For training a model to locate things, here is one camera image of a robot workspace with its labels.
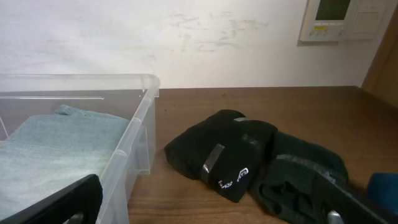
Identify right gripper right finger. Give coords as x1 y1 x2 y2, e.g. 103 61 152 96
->
312 172 389 224

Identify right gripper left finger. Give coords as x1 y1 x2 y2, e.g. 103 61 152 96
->
1 174 103 224

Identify blue towel with tape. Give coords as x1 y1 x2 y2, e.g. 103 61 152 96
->
367 172 398 215

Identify light blue jeans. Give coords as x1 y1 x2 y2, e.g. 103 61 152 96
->
1 105 129 218

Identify clear plastic storage container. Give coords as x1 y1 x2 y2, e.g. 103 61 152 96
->
1 74 160 223

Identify dark green folded garment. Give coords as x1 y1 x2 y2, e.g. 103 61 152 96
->
254 132 349 223

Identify black folded garment with tape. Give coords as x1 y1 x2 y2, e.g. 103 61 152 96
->
164 110 277 203

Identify wooden door frame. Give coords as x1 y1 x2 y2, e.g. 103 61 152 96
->
361 7 397 108

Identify white wall control panel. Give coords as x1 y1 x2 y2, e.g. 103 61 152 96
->
298 0 397 43

